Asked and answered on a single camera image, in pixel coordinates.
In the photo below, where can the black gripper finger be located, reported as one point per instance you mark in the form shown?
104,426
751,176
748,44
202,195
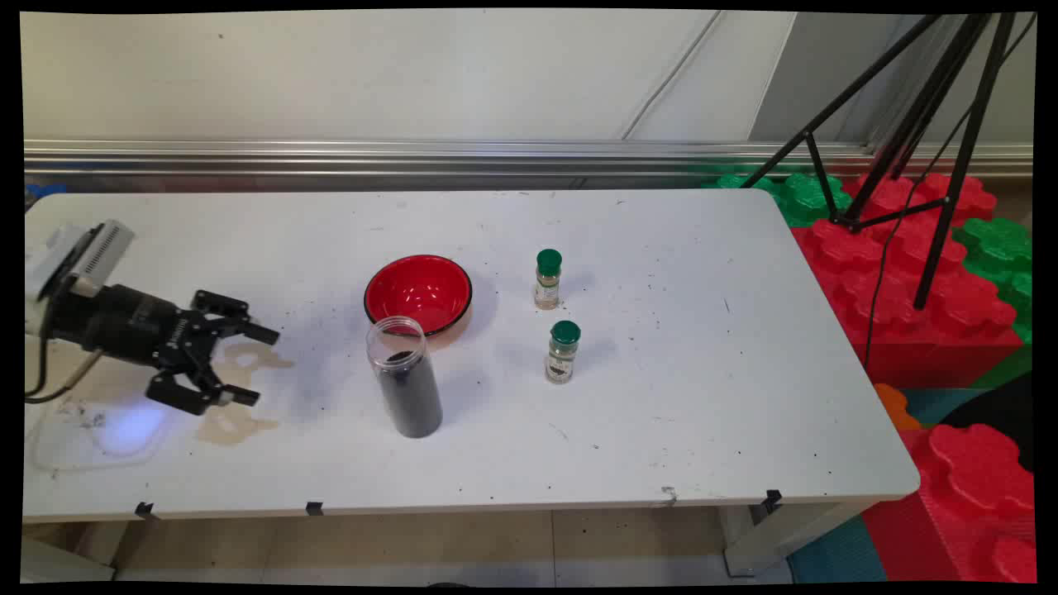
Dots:
194,392
223,314

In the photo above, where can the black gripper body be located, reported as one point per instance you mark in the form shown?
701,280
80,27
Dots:
116,322

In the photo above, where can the clear jar with black seeds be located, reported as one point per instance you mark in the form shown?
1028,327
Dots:
409,397

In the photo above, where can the black table edge clip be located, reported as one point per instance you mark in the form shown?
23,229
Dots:
772,499
314,508
145,511

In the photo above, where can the red bowl with black rim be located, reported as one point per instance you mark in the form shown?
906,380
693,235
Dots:
421,285

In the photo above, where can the green-capped spice bottle, beige contents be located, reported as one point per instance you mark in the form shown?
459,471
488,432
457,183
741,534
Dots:
547,285

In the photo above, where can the green-capped spice bottle, dark contents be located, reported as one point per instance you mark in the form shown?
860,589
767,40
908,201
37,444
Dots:
562,355

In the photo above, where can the teal foam mat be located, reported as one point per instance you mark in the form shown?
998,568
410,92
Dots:
835,554

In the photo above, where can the orange foam piece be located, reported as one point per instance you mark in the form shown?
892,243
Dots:
894,406

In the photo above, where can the black tripod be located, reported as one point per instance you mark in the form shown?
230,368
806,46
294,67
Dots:
965,157

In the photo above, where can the red foam block with knobs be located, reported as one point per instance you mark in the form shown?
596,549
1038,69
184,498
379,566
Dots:
975,471

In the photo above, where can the green foam block behind tripod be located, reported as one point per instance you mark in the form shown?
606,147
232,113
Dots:
1000,244

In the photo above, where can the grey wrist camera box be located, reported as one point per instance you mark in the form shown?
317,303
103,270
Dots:
99,248

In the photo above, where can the aluminium rail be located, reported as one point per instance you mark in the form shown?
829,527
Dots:
413,157

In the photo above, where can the white table leg frame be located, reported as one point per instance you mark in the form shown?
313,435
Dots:
769,545

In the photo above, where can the green foam block beside rail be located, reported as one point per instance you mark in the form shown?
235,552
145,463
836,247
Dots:
806,198

